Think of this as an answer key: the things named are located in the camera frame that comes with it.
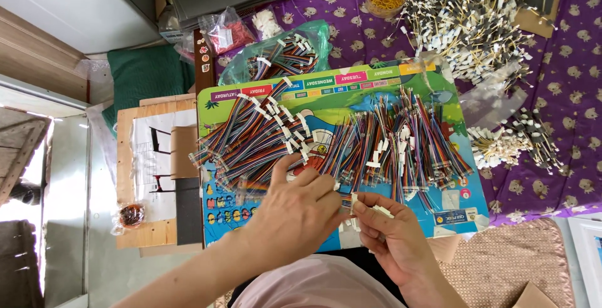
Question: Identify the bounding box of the person's left hand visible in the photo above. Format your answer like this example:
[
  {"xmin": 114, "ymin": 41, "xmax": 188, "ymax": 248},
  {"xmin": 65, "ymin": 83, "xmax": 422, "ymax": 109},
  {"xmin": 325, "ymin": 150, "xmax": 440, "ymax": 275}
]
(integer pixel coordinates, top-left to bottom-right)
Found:
[{"xmin": 234, "ymin": 153, "xmax": 350, "ymax": 275}]

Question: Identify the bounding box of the person's right hand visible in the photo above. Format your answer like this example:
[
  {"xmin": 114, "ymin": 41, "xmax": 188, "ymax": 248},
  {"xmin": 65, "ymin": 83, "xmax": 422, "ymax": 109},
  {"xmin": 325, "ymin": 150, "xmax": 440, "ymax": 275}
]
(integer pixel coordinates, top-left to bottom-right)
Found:
[{"xmin": 351, "ymin": 191, "xmax": 437, "ymax": 289}]

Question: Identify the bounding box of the thin multicoloured wire harness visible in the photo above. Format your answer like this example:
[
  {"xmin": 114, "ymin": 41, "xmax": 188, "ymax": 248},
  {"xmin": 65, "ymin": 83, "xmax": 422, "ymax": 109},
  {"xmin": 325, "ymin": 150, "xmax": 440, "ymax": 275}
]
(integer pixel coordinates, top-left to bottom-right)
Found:
[{"xmin": 339, "ymin": 192, "xmax": 360, "ymax": 215}]

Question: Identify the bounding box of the person's pink shirt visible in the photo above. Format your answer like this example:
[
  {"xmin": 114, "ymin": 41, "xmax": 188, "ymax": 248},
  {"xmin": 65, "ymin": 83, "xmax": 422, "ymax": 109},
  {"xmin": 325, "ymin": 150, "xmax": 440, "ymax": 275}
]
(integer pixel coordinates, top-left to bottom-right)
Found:
[{"xmin": 230, "ymin": 253, "xmax": 406, "ymax": 308}]

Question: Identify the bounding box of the black flat sheet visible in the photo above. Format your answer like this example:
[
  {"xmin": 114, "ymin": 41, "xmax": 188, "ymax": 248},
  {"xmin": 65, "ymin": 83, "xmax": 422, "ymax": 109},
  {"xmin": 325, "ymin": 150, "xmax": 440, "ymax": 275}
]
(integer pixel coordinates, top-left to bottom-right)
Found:
[{"xmin": 175, "ymin": 176, "xmax": 204, "ymax": 247}]

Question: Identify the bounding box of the pile of thin coloured harnesses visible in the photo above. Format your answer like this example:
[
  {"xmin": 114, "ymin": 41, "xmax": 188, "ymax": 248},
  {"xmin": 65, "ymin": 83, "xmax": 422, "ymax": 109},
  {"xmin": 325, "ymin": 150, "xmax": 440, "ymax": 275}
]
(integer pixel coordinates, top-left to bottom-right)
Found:
[{"xmin": 317, "ymin": 87, "xmax": 475, "ymax": 206}]

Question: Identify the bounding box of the beige woven mat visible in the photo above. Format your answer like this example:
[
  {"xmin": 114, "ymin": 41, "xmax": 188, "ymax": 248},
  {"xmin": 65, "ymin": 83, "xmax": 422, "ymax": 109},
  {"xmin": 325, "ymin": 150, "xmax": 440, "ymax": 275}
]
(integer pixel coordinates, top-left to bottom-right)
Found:
[{"xmin": 435, "ymin": 218, "xmax": 576, "ymax": 308}]

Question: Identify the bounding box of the brown cardboard piece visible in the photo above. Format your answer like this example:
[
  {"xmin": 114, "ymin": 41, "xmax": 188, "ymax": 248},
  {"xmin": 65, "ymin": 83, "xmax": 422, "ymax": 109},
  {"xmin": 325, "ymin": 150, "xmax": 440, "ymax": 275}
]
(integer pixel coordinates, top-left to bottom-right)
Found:
[{"xmin": 170, "ymin": 125, "xmax": 201, "ymax": 180}]

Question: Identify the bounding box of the colourful cartoon lap board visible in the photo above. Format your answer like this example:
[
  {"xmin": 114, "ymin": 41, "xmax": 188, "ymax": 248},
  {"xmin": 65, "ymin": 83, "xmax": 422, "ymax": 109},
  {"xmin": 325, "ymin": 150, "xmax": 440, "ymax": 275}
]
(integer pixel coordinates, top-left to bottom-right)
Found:
[{"xmin": 197, "ymin": 61, "xmax": 491, "ymax": 253}]

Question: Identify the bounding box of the brown cardboard scrap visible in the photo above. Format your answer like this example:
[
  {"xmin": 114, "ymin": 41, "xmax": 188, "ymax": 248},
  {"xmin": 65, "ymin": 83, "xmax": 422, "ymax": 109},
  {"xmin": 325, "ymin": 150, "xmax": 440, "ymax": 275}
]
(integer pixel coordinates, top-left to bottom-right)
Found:
[{"xmin": 510, "ymin": 281, "xmax": 559, "ymax": 308}]

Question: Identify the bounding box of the white printed paper sheet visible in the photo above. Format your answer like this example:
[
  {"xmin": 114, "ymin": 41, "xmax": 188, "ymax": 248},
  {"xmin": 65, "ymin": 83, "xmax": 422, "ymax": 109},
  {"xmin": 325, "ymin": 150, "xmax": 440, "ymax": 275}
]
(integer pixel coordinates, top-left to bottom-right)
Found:
[{"xmin": 131, "ymin": 109, "xmax": 198, "ymax": 223}]

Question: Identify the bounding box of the small bag with brown item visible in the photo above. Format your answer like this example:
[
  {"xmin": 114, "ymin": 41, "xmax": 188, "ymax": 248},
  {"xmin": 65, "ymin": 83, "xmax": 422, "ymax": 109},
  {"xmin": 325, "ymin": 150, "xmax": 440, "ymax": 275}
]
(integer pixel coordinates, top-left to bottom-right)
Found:
[{"xmin": 111, "ymin": 202, "xmax": 146, "ymax": 236}]

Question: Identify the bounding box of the light wooden board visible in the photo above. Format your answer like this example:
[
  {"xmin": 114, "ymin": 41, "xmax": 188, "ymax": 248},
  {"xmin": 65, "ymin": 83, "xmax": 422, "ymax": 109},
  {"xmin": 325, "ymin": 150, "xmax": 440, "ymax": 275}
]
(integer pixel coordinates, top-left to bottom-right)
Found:
[{"xmin": 116, "ymin": 93, "xmax": 204, "ymax": 258}]

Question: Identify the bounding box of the clear empty plastic bag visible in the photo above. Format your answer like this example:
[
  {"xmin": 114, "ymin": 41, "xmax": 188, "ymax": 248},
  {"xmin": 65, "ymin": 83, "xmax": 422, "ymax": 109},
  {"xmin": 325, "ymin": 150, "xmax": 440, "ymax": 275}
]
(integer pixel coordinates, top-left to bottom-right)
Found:
[{"xmin": 458, "ymin": 62, "xmax": 528, "ymax": 131}]

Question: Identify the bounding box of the plastic bag of red parts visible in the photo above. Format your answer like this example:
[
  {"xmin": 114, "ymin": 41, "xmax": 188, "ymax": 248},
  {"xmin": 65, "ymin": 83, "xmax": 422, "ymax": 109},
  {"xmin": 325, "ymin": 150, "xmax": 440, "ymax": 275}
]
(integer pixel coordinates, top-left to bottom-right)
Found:
[{"xmin": 198, "ymin": 7, "xmax": 258, "ymax": 56}]

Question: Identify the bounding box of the plastic bag of white connectors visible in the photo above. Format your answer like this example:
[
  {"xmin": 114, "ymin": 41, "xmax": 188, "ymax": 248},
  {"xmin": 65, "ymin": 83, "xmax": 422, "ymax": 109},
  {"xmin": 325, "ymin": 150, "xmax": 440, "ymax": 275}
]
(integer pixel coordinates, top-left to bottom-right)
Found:
[{"xmin": 251, "ymin": 8, "xmax": 284, "ymax": 41}]

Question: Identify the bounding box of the green cushion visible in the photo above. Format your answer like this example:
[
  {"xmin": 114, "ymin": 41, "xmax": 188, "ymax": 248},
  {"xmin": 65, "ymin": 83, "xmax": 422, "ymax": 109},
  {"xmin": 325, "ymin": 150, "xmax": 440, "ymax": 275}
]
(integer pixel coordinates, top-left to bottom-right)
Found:
[{"xmin": 106, "ymin": 45, "xmax": 196, "ymax": 132}]

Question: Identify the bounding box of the purple patterned cloth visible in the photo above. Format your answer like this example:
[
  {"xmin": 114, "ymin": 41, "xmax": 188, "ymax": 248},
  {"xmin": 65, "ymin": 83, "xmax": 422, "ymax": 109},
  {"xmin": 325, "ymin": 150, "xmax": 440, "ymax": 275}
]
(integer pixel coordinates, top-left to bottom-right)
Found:
[{"xmin": 214, "ymin": 0, "xmax": 602, "ymax": 226}]

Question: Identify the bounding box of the white cabinet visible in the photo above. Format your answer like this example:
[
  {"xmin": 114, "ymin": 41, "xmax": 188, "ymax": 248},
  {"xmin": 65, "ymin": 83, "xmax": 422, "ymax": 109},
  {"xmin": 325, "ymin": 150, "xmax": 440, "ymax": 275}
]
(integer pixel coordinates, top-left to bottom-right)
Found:
[{"xmin": 0, "ymin": 0, "xmax": 164, "ymax": 56}]

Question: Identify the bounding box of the pile of rainbow ribbon cables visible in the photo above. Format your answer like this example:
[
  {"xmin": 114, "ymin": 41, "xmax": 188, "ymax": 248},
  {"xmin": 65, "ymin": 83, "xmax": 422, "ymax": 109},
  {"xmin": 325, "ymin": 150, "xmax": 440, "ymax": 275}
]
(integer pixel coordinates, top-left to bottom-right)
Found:
[{"xmin": 189, "ymin": 77, "xmax": 317, "ymax": 197}]

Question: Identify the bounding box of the bundle of black yellow wires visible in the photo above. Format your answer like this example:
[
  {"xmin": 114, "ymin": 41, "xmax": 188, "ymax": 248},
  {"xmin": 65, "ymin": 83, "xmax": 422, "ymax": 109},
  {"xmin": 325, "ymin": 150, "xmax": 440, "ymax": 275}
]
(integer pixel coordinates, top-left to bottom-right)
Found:
[{"xmin": 467, "ymin": 108, "xmax": 564, "ymax": 173}]

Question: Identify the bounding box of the green plastic bag of cables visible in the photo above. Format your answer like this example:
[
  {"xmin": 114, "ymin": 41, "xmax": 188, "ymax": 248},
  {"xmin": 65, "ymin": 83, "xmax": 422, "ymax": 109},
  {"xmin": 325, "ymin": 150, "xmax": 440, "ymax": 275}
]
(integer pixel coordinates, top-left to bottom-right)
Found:
[{"xmin": 218, "ymin": 19, "xmax": 333, "ymax": 87}]

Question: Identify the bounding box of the dark wooden post with stickers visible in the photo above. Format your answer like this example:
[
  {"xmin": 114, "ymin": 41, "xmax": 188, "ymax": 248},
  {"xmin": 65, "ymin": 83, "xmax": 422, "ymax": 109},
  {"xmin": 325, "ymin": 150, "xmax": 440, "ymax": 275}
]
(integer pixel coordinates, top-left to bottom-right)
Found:
[{"xmin": 194, "ymin": 28, "xmax": 217, "ymax": 96}]

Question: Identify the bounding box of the white picture frame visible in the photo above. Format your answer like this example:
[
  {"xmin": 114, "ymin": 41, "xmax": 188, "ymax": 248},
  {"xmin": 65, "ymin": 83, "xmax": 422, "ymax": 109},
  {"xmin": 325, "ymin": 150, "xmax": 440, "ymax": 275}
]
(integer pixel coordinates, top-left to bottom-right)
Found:
[{"xmin": 568, "ymin": 216, "xmax": 602, "ymax": 308}]

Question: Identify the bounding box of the heap of black yellow wires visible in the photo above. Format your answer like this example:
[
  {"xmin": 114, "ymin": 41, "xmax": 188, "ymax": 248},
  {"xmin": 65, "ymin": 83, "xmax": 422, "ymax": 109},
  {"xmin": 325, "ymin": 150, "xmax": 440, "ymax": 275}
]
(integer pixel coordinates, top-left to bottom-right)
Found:
[{"xmin": 401, "ymin": 0, "xmax": 559, "ymax": 87}]

